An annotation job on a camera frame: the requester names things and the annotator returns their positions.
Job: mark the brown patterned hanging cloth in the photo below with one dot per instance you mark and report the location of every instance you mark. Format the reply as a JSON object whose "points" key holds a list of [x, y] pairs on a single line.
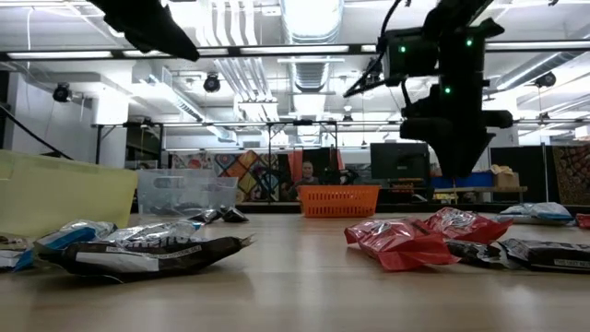
{"points": [[574, 175]]}

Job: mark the black computer monitor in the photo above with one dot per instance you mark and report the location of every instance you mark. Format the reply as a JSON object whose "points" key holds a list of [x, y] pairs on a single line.
{"points": [[398, 161]]}

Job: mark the red KitKat candy bar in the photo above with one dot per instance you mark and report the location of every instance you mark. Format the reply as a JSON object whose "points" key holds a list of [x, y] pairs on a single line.
{"points": [[465, 226], [584, 221], [401, 244]]}

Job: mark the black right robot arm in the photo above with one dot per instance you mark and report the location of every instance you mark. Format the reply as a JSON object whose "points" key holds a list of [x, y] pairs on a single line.
{"points": [[461, 46]]}

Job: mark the silver ceiling air duct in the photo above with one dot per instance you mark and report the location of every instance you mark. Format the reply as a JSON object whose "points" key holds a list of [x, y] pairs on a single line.
{"points": [[311, 27]]}

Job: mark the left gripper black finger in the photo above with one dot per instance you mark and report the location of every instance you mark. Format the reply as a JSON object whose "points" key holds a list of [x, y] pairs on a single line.
{"points": [[133, 9], [161, 41]]}

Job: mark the black partition panel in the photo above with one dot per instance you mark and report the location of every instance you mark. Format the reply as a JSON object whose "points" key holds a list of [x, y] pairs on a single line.
{"points": [[530, 161]]}

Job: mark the blue storage bin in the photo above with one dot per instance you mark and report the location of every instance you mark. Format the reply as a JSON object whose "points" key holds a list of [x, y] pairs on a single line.
{"points": [[481, 180]]}

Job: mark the brown Hershey's candy bar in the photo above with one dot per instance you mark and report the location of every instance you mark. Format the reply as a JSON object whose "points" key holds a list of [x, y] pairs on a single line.
{"points": [[203, 209], [156, 241], [207, 216], [166, 210], [138, 260], [475, 253], [234, 215], [548, 253]]}

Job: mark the colourful patchwork quilt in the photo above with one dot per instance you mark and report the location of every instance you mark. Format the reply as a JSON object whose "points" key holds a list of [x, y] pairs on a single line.
{"points": [[249, 175]]}

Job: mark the clear plastic bin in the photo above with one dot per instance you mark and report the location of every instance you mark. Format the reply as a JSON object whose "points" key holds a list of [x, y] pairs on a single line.
{"points": [[184, 189]]}

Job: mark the cardboard box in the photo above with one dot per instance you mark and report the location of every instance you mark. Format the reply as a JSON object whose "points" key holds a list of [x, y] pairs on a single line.
{"points": [[506, 179]]}

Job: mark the black ceiling spotlight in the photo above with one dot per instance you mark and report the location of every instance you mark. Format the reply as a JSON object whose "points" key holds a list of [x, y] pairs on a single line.
{"points": [[371, 67], [61, 92], [545, 79], [212, 83]]}

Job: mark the white blue Hershey's candy bar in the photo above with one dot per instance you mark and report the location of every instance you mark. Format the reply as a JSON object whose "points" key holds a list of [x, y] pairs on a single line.
{"points": [[69, 235], [509, 211], [152, 230], [546, 209], [9, 259]]}

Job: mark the orange plastic basket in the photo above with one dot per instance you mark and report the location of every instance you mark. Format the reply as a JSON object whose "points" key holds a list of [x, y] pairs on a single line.
{"points": [[338, 200]]}

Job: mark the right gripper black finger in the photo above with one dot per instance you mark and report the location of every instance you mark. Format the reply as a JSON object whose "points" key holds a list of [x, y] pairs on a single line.
{"points": [[470, 152], [442, 152]]}

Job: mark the yellow translucent plastic bin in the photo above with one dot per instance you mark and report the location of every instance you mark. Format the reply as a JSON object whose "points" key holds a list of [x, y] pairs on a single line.
{"points": [[60, 193]]}

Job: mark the black table frame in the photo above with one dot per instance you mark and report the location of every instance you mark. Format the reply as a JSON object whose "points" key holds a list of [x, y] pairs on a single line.
{"points": [[415, 208]]}

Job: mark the background wooden table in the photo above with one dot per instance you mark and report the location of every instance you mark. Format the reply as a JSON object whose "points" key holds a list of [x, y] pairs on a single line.
{"points": [[484, 189]]}

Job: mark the white LED light bar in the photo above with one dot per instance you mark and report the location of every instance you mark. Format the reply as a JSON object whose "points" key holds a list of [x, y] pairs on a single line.
{"points": [[295, 49], [539, 45], [46, 55], [369, 47]]}

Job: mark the floral patterned cloth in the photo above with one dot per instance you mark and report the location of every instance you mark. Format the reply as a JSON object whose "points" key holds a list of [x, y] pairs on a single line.
{"points": [[191, 161]]}

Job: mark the black overhead frame beam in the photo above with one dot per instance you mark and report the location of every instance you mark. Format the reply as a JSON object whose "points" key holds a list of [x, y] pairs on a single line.
{"points": [[221, 50]]}

